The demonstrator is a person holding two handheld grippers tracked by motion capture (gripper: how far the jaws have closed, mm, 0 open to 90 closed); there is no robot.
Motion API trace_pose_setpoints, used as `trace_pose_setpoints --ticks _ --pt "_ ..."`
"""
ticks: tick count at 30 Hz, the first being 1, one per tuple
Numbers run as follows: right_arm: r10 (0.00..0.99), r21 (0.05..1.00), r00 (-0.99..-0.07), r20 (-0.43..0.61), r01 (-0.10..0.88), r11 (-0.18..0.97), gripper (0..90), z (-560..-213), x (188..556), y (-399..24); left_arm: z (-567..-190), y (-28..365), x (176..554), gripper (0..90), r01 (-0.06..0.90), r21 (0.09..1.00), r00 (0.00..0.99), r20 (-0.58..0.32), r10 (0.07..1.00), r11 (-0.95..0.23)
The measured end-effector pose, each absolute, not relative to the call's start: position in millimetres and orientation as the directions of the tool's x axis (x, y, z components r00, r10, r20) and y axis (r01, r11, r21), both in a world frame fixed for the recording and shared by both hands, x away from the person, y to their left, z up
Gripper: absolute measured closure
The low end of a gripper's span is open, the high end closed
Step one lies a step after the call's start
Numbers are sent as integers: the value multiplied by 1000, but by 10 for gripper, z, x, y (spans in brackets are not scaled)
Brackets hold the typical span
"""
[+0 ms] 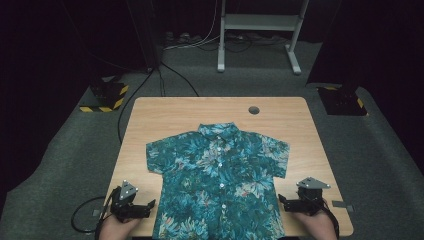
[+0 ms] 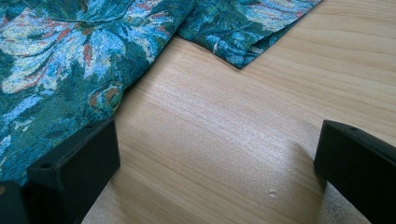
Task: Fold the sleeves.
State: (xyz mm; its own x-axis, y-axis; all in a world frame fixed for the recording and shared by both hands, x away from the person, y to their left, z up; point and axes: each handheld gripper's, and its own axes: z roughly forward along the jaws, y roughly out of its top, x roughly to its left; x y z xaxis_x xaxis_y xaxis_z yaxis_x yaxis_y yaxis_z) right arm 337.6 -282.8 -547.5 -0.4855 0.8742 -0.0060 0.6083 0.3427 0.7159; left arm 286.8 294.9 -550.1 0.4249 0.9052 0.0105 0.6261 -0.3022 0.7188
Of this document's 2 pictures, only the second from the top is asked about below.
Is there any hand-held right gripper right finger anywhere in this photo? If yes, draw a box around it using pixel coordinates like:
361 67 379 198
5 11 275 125
313 119 396 224

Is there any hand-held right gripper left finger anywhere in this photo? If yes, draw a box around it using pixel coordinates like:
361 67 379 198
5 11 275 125
26 118 121 224

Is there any teal floral button shirt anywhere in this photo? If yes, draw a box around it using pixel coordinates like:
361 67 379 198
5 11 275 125
0 0 322 187

